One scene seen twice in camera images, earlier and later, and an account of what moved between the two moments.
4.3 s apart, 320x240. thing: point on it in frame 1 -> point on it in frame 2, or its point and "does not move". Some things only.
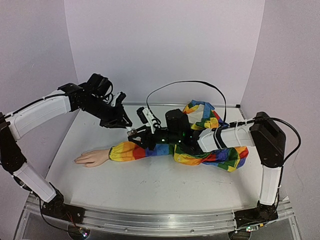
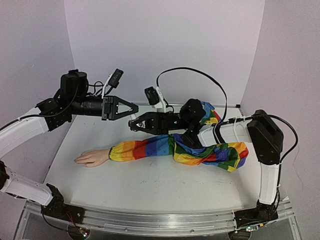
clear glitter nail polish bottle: (132, 132) -> (141, 124)
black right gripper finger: (145, 145) -> (153, 130)
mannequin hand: (93, 158) does not move
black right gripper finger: (142, 135) -> (148, 117)
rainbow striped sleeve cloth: (201, 115) does not move
